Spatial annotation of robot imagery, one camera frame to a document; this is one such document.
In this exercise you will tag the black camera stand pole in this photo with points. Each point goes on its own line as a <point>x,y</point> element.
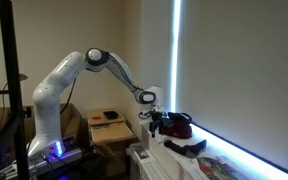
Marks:
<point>10,66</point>

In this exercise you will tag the small photo magazine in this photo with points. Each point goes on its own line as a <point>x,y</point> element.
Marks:
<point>141,153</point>

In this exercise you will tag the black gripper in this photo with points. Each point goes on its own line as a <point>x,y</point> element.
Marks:
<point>157,117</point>

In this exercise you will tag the white window sill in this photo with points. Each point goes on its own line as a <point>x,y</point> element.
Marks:
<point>224,150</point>

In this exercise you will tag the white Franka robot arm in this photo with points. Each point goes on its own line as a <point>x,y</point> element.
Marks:
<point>50,100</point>

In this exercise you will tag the light wooden dresser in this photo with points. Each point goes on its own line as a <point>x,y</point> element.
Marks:
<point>114,156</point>

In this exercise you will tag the dark navy sock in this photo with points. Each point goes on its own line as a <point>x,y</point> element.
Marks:
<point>187,149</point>

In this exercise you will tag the white roller blind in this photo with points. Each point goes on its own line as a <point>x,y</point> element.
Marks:
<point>244,73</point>

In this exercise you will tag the black plastic tray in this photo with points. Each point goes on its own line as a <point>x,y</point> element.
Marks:
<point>110,115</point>

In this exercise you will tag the maroon cap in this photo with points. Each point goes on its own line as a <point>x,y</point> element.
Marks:
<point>179,130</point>

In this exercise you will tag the open wooden dresser drawer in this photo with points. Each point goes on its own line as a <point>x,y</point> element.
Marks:
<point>112,133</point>

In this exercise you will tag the navy blue cap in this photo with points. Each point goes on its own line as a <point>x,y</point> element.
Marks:
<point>180,116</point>

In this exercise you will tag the green grey booklet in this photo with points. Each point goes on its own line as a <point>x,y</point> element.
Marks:
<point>100,126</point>

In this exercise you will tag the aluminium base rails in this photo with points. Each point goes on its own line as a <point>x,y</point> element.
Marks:
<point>40,163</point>

